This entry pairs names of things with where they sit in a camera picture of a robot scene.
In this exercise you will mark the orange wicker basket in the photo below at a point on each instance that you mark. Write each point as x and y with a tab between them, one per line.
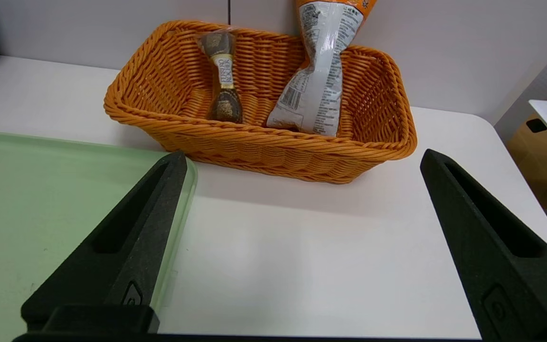
264	152

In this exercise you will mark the green plastic tray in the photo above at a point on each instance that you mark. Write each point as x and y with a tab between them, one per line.
31	204

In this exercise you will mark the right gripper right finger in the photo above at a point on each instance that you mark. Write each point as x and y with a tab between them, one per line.
501	266

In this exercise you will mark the brown snack bar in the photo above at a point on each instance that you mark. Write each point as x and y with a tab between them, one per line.
226	102

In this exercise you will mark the orange snack bag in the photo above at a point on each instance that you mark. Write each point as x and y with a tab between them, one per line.
316	95

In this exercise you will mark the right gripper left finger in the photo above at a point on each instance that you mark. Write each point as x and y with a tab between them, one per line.
121	256

